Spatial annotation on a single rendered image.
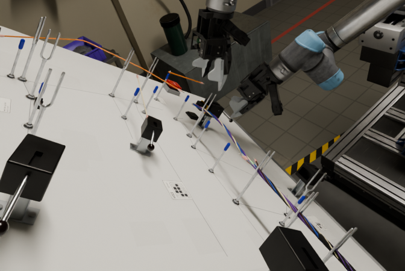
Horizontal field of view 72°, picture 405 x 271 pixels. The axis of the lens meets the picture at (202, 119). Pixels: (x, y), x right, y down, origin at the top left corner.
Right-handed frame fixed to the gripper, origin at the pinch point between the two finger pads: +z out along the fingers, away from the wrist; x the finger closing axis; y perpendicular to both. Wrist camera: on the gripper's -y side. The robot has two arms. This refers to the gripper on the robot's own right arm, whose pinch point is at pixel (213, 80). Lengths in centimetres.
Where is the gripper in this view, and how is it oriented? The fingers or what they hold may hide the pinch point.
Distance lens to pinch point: 82.2
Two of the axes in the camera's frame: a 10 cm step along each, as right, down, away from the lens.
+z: -1.5, 8.1, 5.6
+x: 5.1, 5.5, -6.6
